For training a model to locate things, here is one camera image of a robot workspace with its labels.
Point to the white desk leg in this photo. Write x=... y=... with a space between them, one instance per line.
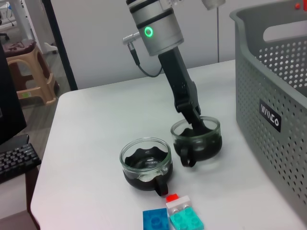
x=25 y=21

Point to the tiny red brick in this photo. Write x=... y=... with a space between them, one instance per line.
x=172 y=197

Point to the small white brick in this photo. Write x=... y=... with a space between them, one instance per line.
x=184 y=201

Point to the brown plastic stool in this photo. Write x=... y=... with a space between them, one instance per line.
x=36 y=79

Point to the grey perforated storage bin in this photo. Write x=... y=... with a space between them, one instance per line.
x=263 y=119

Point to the glass teacup black sleeve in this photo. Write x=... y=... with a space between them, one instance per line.
x=206 y=148
x=144 y=182

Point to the blue flat square plate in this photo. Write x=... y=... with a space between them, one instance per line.
x=154 y=219

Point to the teal square brick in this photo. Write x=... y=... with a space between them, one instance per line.
x=187 y=219

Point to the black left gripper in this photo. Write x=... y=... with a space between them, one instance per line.
x=182 y=83

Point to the black keyboard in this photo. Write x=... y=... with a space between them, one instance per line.
x=16 y=160

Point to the black vertical pillar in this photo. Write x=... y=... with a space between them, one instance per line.
x=60 y=43

